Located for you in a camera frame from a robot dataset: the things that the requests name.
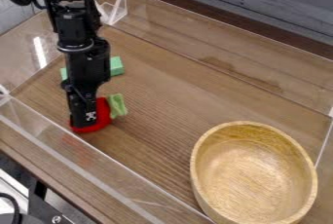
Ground green foam block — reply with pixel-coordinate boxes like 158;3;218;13
61;56;125;81

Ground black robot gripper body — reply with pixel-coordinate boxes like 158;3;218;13
62;38;111;100

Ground oval wooden bowl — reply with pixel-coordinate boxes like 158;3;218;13
190;121;319;224

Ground clear acrylic tray walls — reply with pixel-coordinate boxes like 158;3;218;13
0;0;333;224

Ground black metal frame bracket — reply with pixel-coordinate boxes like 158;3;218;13
27;180;74;224

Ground black cable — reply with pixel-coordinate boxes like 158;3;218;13
0;191;23;224

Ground red plush ball with leaf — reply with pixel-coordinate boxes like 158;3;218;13
71;93;127;133

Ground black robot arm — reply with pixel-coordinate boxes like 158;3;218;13
11;0;111;129

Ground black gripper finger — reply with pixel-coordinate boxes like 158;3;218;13
67;88;98;129

